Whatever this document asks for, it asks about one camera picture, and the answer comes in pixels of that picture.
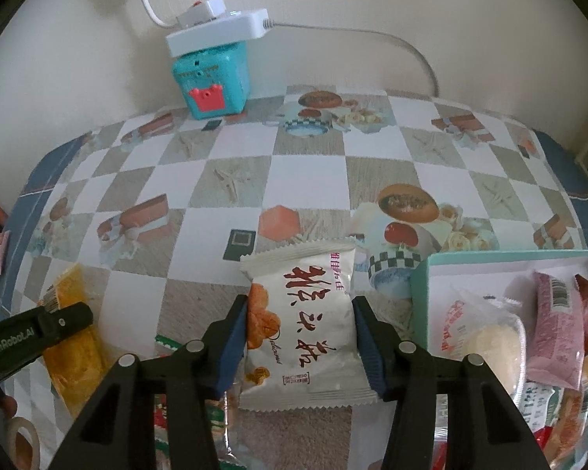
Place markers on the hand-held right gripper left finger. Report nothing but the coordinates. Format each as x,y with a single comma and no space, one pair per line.
233,338

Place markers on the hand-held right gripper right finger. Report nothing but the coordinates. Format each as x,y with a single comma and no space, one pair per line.
370,342

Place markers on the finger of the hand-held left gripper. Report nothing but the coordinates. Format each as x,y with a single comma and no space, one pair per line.
66,322

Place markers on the yellow snack packet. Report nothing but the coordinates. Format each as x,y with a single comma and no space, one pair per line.
76,357

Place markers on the white snack packet orange print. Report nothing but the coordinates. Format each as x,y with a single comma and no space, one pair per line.
304,333

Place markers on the clear bag cream pastry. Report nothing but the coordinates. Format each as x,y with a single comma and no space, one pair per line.
490,347

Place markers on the teal shallow cardboard box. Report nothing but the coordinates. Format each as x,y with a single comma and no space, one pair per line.
490,279

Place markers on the green white small snack packet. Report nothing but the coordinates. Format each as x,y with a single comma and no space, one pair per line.
534,406

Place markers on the pink snack packet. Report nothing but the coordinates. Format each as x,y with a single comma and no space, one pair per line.
553,338

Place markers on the green torn wrapper strip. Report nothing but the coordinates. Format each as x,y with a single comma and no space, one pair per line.
164,341

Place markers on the beige tape roll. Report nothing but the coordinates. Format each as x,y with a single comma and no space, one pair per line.
17,423

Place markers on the green clear cookie packet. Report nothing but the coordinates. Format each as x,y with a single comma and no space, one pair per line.
220,421

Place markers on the checkered printed tablecloth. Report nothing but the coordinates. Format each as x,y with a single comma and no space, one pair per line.
323,181

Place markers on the teal toy box red mouth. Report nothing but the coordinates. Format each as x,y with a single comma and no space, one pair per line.
210,78

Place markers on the white switch plug red button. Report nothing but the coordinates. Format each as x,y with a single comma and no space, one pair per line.
206,10

